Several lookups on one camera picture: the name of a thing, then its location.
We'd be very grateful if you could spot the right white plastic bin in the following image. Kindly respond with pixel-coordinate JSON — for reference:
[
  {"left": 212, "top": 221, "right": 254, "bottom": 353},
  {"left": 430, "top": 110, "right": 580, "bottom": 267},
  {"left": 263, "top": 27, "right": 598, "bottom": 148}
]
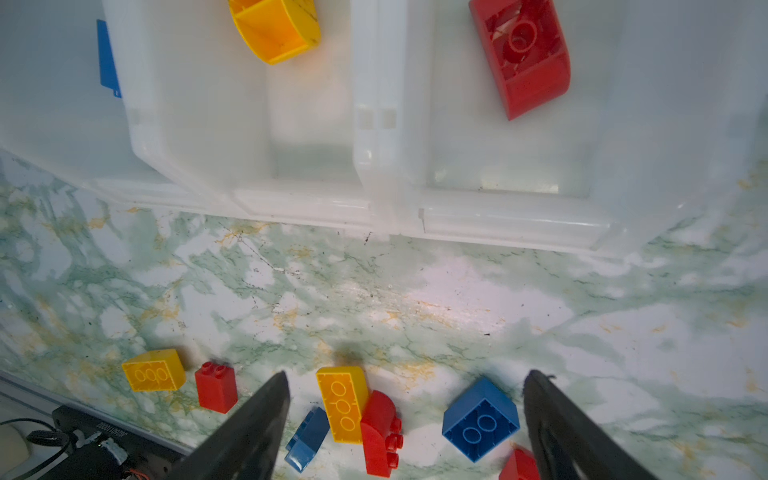
[{"left": 351, "top": 1, "right": 767, "bottom": 257}]

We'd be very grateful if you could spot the left white plastic bin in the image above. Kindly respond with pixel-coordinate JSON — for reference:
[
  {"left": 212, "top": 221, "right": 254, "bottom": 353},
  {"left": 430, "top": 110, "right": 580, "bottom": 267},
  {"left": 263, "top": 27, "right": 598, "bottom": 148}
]
[{"left": 1, "top": 1, "right": 198, "bottom": 208}]

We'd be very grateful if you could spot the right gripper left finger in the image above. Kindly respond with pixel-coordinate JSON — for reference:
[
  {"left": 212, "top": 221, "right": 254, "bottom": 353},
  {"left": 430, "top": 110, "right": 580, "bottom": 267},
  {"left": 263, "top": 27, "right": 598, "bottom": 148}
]
[{"left": 168, "top": 371, "right": 290, "bottom": 480}]

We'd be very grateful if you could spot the yellow round lego piece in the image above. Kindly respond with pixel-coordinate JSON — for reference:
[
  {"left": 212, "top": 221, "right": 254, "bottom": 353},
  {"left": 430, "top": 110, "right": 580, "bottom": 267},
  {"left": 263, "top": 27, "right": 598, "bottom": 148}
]
[{"left": 228, "top": 0, "right": 322, "bottom": 65}]

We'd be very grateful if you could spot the blue square lego brick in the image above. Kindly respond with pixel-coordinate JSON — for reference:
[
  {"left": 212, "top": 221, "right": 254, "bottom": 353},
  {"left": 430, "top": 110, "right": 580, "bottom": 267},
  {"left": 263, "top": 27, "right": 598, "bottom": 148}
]
[{"left": 442, "top": 377, "right": 521, "bottom": 463}]

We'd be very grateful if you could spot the red curved lego brick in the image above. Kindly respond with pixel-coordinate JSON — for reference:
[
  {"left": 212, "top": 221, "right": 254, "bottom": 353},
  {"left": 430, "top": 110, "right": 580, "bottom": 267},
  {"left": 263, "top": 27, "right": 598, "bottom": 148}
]
[{"left": 360, "top": 390, "right": 404, "bottom": 478}]

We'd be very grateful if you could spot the yellow wide lego brick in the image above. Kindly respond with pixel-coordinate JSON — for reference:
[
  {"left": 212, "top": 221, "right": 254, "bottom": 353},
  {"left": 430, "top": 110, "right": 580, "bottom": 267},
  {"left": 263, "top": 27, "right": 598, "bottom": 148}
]
[{"left": 122, "top": 349, "right": 186, "bottom": 392}]

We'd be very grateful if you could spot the red arched lego brick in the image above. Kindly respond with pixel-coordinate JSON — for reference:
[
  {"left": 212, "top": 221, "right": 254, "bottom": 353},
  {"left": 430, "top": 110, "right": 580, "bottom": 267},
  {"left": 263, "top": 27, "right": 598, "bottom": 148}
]
[{"left": 469, "top": 0, "right": 571, "bottom": 120}]

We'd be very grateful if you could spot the small blue lego brick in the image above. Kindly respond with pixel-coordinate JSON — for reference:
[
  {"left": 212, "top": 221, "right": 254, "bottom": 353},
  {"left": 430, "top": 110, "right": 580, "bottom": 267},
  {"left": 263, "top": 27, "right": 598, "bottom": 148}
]
[{"left": 285, "top": 407, "right": 330, "bottom": 473}]

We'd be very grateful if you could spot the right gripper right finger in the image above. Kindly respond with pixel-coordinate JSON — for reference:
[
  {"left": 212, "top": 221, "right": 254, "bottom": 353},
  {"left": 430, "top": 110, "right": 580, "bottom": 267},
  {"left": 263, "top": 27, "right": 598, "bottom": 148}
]
[{"left": 523, "top": 370, "right": 655, "bottom": 480}]

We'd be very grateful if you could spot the yellow long lego brick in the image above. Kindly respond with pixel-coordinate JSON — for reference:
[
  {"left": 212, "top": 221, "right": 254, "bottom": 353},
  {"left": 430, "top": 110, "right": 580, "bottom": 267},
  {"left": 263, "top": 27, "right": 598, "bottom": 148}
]
[{"left": 316, "top": 366, "right": 369, "bottom": 444}]

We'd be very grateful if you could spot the small red lego brick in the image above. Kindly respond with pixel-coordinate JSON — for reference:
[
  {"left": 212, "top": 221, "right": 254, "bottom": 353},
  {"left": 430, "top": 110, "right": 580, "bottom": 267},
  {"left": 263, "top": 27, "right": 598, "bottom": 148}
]
[{"left": 195, "top": 361, "right": 238, "bottom": 414}]

